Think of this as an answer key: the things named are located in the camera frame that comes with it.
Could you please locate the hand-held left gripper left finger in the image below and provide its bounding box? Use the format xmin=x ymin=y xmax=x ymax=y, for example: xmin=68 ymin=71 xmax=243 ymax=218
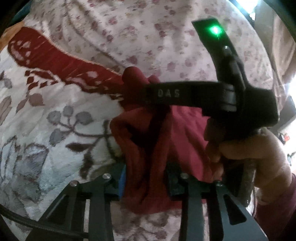
xmin=40 ymin=162 xmax=127 ymax=241

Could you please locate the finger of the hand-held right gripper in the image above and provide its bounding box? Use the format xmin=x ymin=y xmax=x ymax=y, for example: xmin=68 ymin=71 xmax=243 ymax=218
xmin=144 ymin=81 xmax=232 ymax=108

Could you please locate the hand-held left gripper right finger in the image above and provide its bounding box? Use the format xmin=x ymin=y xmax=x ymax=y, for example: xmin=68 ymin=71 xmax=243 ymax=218
xmin=165 ymin=162 xmax=269 ymax=241

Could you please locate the dark red fleece garment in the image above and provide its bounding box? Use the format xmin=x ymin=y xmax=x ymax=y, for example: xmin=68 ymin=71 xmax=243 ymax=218
xmin=110 ymin=66 xmax=223 ymax=215

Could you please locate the person's right forearm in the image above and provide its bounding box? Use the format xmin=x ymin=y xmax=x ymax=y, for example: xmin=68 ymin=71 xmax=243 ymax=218
xmin=253 ymin=173 xmax=296 ymax=234

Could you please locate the person's right hand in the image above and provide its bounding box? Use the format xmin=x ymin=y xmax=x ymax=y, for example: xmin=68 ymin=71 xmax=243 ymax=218
xmin=205 ymin=128 xmax=292 ymax=194

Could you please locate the beige curtain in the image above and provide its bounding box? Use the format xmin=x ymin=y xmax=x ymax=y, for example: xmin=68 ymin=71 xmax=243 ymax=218
xmin=254 ymin=10 xmax=296 ymax=98

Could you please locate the floral print duvet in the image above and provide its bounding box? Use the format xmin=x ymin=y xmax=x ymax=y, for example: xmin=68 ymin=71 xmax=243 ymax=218
xmin=23 ymin=0 xmax=276 ymax=98

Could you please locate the flower pattern fleece blanket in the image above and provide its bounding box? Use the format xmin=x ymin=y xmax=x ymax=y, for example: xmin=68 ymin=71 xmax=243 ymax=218
xmin=0 ymin=26 xmax=255 ymax=241

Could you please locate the orange cloth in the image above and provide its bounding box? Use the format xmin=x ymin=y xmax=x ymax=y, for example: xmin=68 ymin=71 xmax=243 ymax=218
xmin=0 ymin=21 xmax=26 ymax=48

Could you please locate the black braided cable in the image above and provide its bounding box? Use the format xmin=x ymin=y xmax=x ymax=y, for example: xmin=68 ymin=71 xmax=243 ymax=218
xmin=0 ymin=204 xmax=91 ymax=240

